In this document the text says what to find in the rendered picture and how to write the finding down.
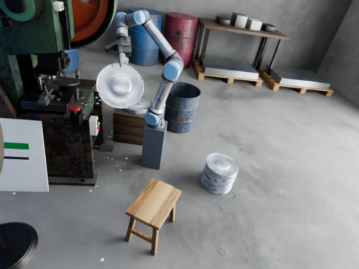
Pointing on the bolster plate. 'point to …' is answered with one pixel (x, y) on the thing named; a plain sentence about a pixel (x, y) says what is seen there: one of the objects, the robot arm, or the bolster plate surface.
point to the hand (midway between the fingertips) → (119, 65)
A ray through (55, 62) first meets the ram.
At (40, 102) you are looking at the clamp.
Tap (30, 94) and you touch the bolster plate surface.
